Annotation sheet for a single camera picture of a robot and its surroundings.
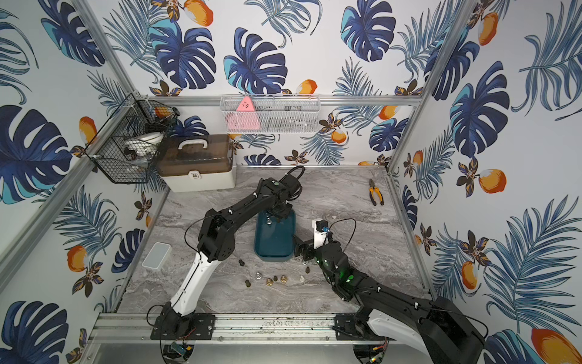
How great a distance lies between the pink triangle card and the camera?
90 cm

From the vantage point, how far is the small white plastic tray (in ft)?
2.90

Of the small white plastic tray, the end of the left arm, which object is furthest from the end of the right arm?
the small white plastic tray

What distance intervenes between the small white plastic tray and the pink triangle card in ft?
1.82
